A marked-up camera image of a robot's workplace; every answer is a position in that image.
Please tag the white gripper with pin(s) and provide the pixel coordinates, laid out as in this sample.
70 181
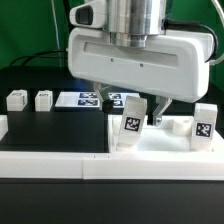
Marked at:
173 65

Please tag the white marker plate with tags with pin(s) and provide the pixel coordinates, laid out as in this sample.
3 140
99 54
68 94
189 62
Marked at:
89 99

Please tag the white square tabletop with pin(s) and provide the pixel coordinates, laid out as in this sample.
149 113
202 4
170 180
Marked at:
173 135

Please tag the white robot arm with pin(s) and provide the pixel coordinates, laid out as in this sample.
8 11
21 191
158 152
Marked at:
130 44

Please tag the white U-shaped obstacle fence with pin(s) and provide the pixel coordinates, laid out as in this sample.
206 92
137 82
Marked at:
162 165

